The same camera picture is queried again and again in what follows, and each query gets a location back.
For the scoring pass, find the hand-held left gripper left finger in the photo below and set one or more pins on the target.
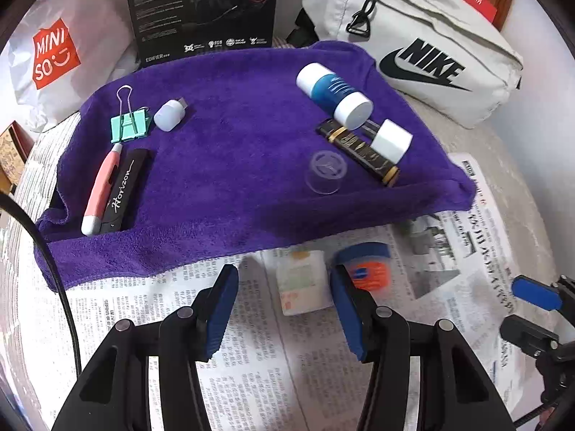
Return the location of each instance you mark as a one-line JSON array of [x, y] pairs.
[[220, 318]]

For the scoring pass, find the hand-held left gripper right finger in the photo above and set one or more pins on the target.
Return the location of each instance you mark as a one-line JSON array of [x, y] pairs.
[[348, 314]]

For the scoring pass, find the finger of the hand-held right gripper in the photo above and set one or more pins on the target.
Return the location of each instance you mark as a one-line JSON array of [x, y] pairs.
[[530, 334], [537, 294]]

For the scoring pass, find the small blue lid jar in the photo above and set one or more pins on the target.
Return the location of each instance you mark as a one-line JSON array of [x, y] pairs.
[[370, 271]]

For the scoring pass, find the black and gold bar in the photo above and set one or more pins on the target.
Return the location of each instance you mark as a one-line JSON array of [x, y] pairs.
[[355, 148]]

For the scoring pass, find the black rectangular case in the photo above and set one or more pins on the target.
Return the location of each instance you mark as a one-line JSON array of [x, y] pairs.
[[128, 179]]

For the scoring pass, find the pink utility knife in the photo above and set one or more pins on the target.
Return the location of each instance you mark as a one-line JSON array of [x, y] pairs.
[[101, 193]]

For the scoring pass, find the white charger plug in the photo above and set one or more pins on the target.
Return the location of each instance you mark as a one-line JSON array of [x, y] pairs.
[[393, 140]]

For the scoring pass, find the small white bottle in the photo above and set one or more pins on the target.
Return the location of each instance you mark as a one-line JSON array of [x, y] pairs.
[[168, 116]]

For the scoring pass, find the newspaper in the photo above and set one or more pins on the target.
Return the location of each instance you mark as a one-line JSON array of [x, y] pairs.
[[269, 368]]

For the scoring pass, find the purple towel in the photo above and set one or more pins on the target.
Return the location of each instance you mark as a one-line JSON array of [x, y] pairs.
[[233, 179]]

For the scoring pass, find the green binder clip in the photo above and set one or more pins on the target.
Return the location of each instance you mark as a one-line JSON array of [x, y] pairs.
[[130, 126]]

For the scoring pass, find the blue and white bottle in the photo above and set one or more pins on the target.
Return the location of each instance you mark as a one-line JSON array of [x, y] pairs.
[[334, 90]]

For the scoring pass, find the brown patterned box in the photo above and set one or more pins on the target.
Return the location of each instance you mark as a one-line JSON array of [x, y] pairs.
[[9, 152]]

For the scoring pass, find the grey waist bag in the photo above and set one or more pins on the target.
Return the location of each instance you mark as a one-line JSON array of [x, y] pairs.
[[426, 22]]

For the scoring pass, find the black product box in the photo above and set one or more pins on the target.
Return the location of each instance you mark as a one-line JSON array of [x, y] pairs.
[[202, 9]]

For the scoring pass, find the white plastic shopping bag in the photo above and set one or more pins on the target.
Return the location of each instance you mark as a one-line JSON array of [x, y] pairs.
[[90, 18]]

